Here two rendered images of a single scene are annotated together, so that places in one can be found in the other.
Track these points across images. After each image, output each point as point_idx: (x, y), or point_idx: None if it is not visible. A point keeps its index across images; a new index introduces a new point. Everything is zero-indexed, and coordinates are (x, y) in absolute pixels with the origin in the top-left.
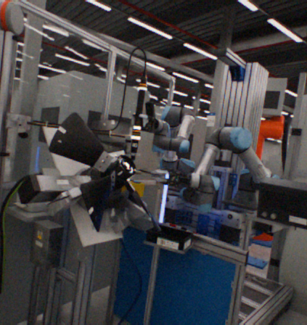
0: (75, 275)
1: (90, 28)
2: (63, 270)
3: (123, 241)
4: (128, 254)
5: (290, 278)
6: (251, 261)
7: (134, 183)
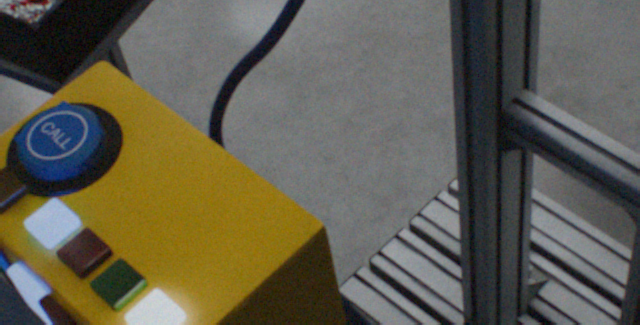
0: (556, 138)
1: None
2: (636, 177)
3: None
4: (275, 21)
5: None
6: None
7: (103, 99)
